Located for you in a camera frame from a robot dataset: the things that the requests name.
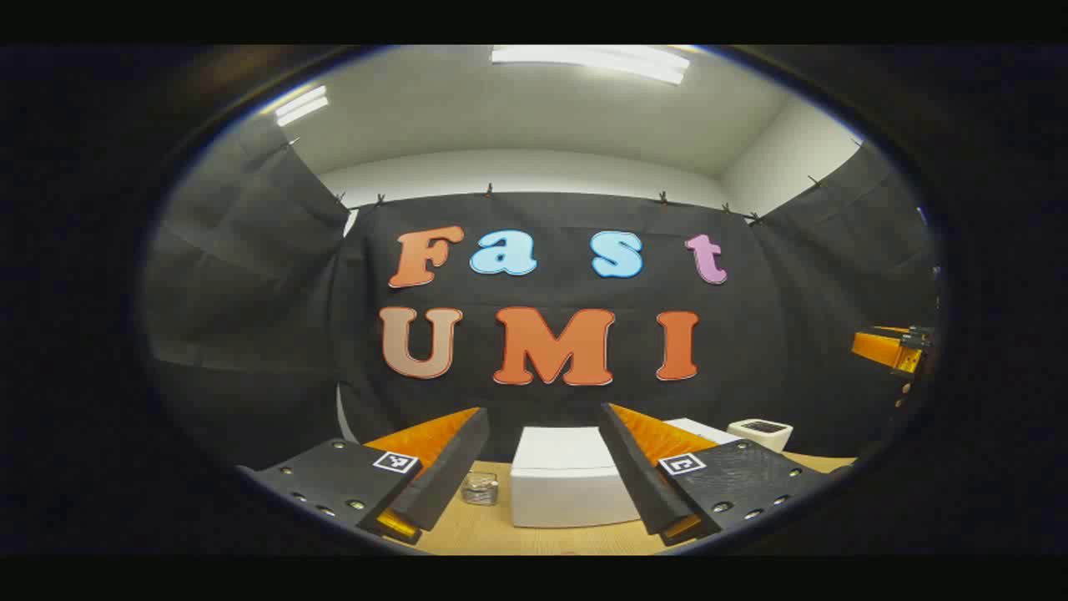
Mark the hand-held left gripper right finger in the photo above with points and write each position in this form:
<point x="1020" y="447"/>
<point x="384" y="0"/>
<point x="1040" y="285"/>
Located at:
<point x="638" y="476"/>

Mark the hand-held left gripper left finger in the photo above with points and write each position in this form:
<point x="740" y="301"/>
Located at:
<point x="450" y="467"/>

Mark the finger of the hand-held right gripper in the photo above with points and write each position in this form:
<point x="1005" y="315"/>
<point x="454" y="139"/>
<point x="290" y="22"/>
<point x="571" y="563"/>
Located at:
<point x="884" y="346"/>

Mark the white microwave oven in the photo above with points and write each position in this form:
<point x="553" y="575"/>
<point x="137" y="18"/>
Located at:
<point x="567" y="492"/>

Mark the clear glass jar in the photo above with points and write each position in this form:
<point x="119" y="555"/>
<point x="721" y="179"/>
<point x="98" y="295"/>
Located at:
<point x="480" y="489"/>

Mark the white toaster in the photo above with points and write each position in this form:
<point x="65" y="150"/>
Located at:
<point x="759" y="434"/>

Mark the black backdrop cloth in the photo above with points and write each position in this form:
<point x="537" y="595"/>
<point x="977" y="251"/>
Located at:
<point x="250" y="334"/>

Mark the long ceiling light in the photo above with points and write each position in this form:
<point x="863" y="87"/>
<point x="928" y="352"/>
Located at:
<point x="592" y="60"/>
<point x="302" y="105"/>

